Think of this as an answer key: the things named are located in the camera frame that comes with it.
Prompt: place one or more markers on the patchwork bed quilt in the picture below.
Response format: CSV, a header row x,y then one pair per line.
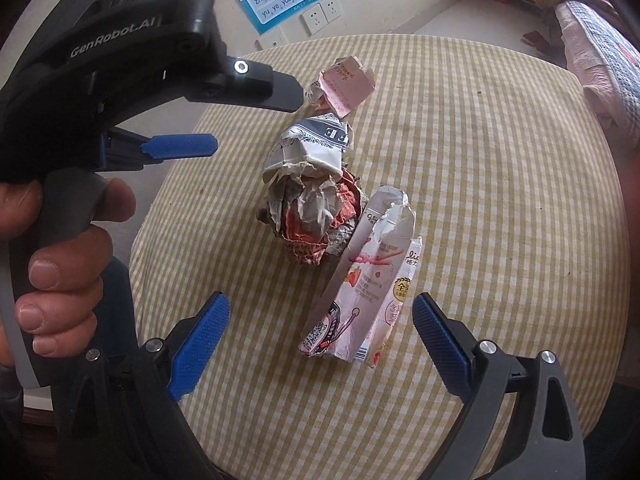
x,y
600,50

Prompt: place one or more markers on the white wall socket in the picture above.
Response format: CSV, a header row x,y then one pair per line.
x,y
331,10
272,39
313,19

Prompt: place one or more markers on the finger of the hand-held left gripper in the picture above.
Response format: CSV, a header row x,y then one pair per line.
x,y
175,146
260,85

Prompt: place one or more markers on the person's left hand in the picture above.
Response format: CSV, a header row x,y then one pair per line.
x,y
60,280

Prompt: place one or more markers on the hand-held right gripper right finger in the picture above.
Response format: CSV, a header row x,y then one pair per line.
x,y
440,350

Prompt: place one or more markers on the crumpled red wrapper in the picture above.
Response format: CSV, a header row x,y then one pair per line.
x,y
345,200

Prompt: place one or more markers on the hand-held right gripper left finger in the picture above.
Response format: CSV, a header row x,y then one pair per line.
x,y
197,347

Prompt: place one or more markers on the crumpled grey white paper bag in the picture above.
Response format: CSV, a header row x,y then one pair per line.
x,y
310,150

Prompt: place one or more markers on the red shoe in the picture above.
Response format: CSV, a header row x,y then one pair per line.
x,y
533,36
544,45

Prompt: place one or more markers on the pink strawberry snack box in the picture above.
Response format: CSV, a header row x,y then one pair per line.
x,y
360,285

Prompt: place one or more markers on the pink paper wrapper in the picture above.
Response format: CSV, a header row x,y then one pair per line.
x,y
345,85

